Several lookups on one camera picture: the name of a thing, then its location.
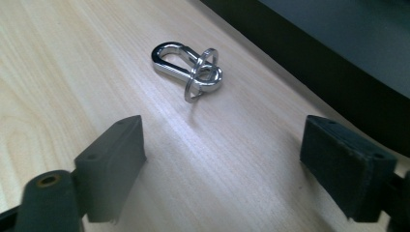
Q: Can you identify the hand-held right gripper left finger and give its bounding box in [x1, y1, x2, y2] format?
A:
[73, 114, 148, 224]

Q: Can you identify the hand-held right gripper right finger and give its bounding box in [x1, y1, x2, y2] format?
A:
[299, 114, 397, 223]

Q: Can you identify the silver metal carabiner clip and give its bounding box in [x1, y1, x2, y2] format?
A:
[151, 41, 223, 95]

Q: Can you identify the silver metal key ring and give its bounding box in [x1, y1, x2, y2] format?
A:
[184, 47, 220, 104]

